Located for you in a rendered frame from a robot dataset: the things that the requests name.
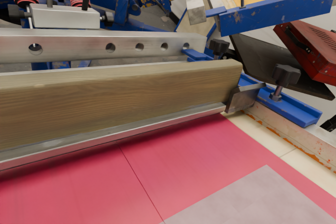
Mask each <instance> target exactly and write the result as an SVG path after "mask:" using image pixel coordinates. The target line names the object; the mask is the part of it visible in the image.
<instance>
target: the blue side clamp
mask: <svg viewBox="0 0 336 224"><path fill-rule="evenodd" d="M201 54H203V55H205V56H206V59H199V60H195V59H193V58H191V57H188V58H187V61H189V62H201V61H213V60H214V58H212V57H210V56H208V55H206V54H204V53H201ZM259 83H263V82H261V81H259V80H257V79H255V78H253V77H251V76H249V75H247V74H245V73H243V72H241V75H240V80H239V83H238V86H237V88H238V87H243V86H248V85H254V84H259ZM274 92H275V88H273V87H271V86H269V85H267V84H266V87H264V88H261V89H260V90H259V93H258V95H257V97H256V101H258V102H260V103H261V104H263V105H265V106H266V107H268V108H270V109H272V110H273V111H275V112H277V113H279V114H280V115H282V116H284V117H286V118H287V119H289V120H291V121H292V122H294V123H296V124H298V125H299V126H301V127H303V128H304V127H307V126H309V125H311V124H315V125H316V124H317V122H318V120H319V119H320V117H321V115H322V114H323V112H322V111H320V110H318V109H316V108H314V107H312V106H310V105H308V104H306V103H304V102H302V101H300V100H297V99H295V98H293V97H291V96H289V95H287V94H285V93H283V92H281V93H280V95H281V96H282V98H281V100H280V101H275V100H272V99H270V98H269V96H270V93H274Z"/></svg>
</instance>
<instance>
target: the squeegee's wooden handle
mask: <svg viewBox="0 0 336 224"><path fill-rule="evenodd" d="M242 70H243V65H242V63H241V62H239V61H236V60H234V59H222V60H208V61H194V62H180V63H167V64H153V65H139V66H125V67H112V68H98V69H84V70H70V71H56V72H43V73H29V74H15V75H1V76H0V153H1V152H5V151H10V150H14V149H18V148H23V147H27V146H31V145H36V144H40V143H45V142H49V141H53V140H58V139H62V138H66V137H71V136H75V135H80V134H84V133H88V132H93V131H97V130H101V129H106V128H110V127H115V126H119V125H123V124H128V123H132V122H137V121H141V120H145V119H150V118H154V117H158V116H163V115H167V114H172V113H176V112H180V111H185V110H189V109H193V108H198V107H202V106H207V105H211V104H215V103H220V102H221V103H223V104H224V105H227V102H228V99H229V96H230V93H231V90H233V89H236V87H237V85H238V82H239V79H240V76H241V73H242Z"/></svg>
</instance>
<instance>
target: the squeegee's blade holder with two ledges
mask: <svg viewBox="0 0 336 224"><path fill-rule="evenodd" d="M225 109H226V105H225V104H223V103H222V102H218V103H214V104H209V105H205V106H201V107H196V108H192V109H187V110H183V111H179V112H174V113H170V114H165V115H161V116H157V117H152V118H148V119H144V120H139V121H135V122H130V123H126V124H122V125H117V126H113V127H109V128H104V129H100V130H95V131H91V132H87V133H82V134H78V135H74V136H69V137H65V138H60V139H56V140H52V141H47V142H43V143H39V144H34V145H30V146H25V147H21V148H17V149H12V150H8V151H3V152H0V170H4V169H8V168H11V167H15V166H19V165H23V164H27V163H30V162H34V161H38V160H42V159H45V158H49V157H53V156H57V155H61V154H64V153H68V152H72V151H76V150H79V149H83V148H87V147H91V146H95V145H98V144H102V143H106V142H110V141H113V140H117V139H121V138H125V137H129V136H132V135H136V134H140V133H144V132H147V131H151V130H155V129H159V128H163V127H166V126H170V125H174V124H178V123H181V122H185V121H189V120H193V119H197V118H200V117H204V116H208V115H212V114H215V113H219V112H223V111H225Z"/></svg>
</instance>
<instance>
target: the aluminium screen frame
mask: <svg viewBox="0 0 336 224"><path fill-rule="evenodd" d="M187 62H189V61H186V60H185V61H170V62H155V63H139V64H124V65H109V66H94V67H79V68H63V69H48V70H33V71H18V72H2V73H0V76H8V75H22V74H35V73H49V72H63V71H77V70H90V69H104V68H118V67H132V66H146V65H159V64H173V63H187ZM240 111H241V112H243V113H244V114H246V115H247V116H249V117H250V118H252V119H253V120H255V121H257V122H258V123H260V124H261V125H263V126H264V127H266V128H267V129H269V130H270V131H272V132H273V133H275V134H276V135H278V136H279V137H281V138H282V139H284V140H285V141H287V142H288V143H290V144H291V145H293V146H294V147H296V148H297V149H299V150H300V151H302V152H303V153H305V154H306V155H308V156H309V157H311V158H313V159H314V160H316V161H317V162H319V163H320V164H322V165H323V166H325V167H326V168H328V169H329V170H331V171H332V172H334V173H335V174H336V135H334V134H332V133H330V132H329V131H327V130H325V129H323V128H321V127H319V126H318V125H316V124H314V123H313V124H310V125H308V126H306V127H301V126H300V125H298V124H296V123H295V122H293V121H291V120H289V119H288V118H286V117H284V116H282V115H281V114H279V113H277V112H275V111H274V110H272V109H270V108H269V107H267V106H265V105H263V104H262V103H260V102H258V101H256V100H255V103H254V105H253V107H249V108H246V109H242V110H240Z"/></svg>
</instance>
